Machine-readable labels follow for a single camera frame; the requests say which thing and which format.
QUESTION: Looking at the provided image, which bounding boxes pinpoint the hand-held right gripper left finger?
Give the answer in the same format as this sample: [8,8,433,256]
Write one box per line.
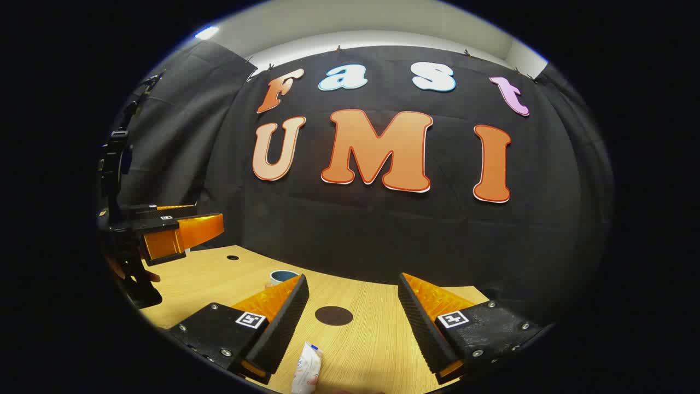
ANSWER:
[167,274,310,385]

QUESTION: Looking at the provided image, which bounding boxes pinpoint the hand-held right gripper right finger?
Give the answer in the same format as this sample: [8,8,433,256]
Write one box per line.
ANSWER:
[398,272,549,385]

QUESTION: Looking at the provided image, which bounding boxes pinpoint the blue and white cup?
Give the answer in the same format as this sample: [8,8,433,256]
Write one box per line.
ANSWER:
[265,269,300,289]

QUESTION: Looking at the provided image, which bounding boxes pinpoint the dark brown round coaster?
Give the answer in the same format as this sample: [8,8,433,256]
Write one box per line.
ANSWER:
[314,306,354,327]

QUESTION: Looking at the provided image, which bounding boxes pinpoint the white toothpaste tube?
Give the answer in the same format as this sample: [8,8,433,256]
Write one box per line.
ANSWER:
[291,342,323,394]

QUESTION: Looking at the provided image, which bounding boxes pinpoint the wooden desktop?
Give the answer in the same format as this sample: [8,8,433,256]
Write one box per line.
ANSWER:
[139,245,490,394]

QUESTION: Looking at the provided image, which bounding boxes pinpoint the dark grey side cloth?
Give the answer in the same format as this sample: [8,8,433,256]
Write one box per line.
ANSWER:
[118,39,258,208]

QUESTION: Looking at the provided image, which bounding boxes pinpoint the black backdrop cloth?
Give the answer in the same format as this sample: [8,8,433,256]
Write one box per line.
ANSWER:
[197,45,616,329]

